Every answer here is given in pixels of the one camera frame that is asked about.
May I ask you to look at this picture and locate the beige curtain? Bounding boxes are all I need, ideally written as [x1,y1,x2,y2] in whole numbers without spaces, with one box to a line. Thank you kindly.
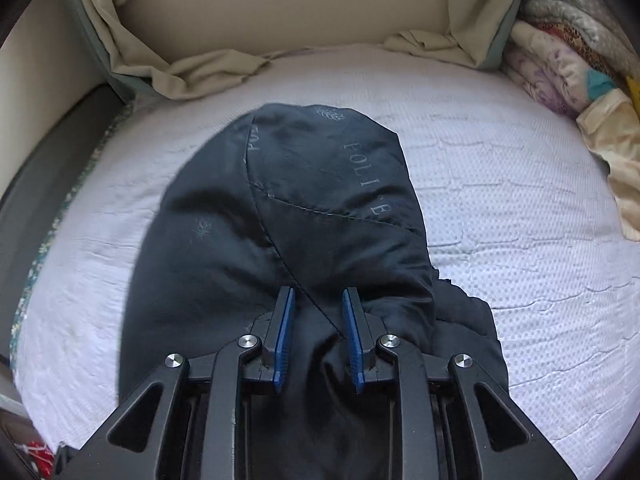
[70,0,275,101]
[382,0,525,71]

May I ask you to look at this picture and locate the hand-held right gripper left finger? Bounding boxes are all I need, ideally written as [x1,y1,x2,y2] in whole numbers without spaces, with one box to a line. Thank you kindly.
[75,286,297,480]

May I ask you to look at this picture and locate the red patterned cloth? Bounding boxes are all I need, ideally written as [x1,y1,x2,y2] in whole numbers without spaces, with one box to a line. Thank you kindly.
[19,439,57,480]

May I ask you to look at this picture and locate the black padded jacket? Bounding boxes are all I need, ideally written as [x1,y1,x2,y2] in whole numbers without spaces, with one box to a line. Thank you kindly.
[120,102,511,480]

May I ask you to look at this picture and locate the cream cloth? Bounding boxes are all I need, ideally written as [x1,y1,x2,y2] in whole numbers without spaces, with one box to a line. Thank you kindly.
[575,87,640,242]

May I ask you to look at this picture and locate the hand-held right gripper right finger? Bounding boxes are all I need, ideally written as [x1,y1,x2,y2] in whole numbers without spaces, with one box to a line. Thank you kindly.
[341,287,577,480]

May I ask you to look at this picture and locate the grey white folded blanket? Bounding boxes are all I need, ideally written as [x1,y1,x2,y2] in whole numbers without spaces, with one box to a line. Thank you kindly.
[522,0,640,78]

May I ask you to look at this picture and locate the bed with white cover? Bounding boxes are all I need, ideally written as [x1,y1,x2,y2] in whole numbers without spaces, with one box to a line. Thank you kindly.
[7,42,640,458]

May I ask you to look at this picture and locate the floral folded quilt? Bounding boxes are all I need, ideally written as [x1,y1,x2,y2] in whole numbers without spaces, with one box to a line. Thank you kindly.
[501,19,628,121]

